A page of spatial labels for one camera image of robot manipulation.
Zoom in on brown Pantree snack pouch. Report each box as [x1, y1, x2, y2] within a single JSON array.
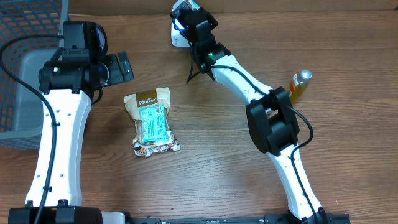
[[124, 87, 181, 157]]

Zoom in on grey plastic mesh basket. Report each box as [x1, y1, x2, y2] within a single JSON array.
[[1, 0, 69, 150]]

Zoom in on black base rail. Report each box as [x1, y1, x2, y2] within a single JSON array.
[[102, 211, 351, 224]]

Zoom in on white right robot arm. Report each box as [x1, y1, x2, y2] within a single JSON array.
[[170, 0, 328, 223]]

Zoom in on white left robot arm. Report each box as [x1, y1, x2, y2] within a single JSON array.
[[8, 21, 134, 223]]

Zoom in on teal tissue pack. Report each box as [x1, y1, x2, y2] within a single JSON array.
[[185, 0, 200, 10]]

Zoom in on yellow oil bottle silver cap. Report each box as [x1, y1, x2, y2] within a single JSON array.
[[285, 70, 312, 105]]

